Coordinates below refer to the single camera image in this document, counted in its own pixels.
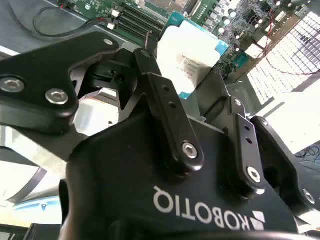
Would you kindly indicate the silver CPU with green rim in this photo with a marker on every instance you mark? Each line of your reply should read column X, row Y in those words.
column 185, row 50

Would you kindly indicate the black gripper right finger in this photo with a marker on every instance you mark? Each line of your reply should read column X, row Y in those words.
column 247, row 155

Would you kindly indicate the metal locking lever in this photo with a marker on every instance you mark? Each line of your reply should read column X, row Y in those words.
column 148, row 37

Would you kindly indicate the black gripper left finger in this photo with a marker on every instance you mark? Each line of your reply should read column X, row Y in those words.
column 37, row 75

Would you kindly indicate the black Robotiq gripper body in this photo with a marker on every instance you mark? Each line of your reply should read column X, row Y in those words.
column 125, row 187

